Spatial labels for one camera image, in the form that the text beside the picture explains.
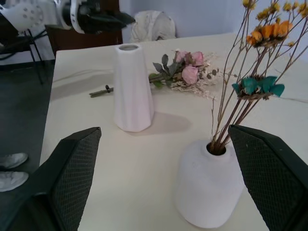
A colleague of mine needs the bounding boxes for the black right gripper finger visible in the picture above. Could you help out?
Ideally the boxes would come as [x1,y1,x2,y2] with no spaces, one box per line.
[92,17,128,31]
[0,127,102,231]
[228,124,308,231]
[109,10,136,25]

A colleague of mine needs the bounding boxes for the dried orange teal flower bouquet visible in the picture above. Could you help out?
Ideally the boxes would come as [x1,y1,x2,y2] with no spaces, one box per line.
[210,0,308,155]

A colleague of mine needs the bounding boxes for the white crumpled cloth bag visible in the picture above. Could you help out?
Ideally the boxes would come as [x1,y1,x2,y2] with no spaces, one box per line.
[129,11,178,43]

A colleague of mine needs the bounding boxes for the dark brown wooden cabinet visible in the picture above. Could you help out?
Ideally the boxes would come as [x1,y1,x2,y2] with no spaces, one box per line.
[45,23,124,64]

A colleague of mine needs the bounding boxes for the white sneaker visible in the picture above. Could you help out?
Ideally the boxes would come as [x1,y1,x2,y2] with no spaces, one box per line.
[0,152,29,169]
[0,171,30,193]

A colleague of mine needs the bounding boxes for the round white vase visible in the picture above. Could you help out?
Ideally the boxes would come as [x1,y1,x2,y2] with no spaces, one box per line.
[175,139,247,228]

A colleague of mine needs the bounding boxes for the tall white faceted vase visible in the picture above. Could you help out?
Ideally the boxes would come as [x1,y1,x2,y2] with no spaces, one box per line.
[113,44,154,132]

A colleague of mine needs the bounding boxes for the black metal chair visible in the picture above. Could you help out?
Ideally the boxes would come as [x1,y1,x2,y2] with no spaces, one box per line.
[0,28,50,85]

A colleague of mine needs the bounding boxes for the pink rose bouquet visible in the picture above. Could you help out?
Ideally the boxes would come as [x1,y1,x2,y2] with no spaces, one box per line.
[89,49,238,100]

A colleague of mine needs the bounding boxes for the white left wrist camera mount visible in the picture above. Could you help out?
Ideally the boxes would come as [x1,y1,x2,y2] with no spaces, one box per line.
[58,0,88,34]

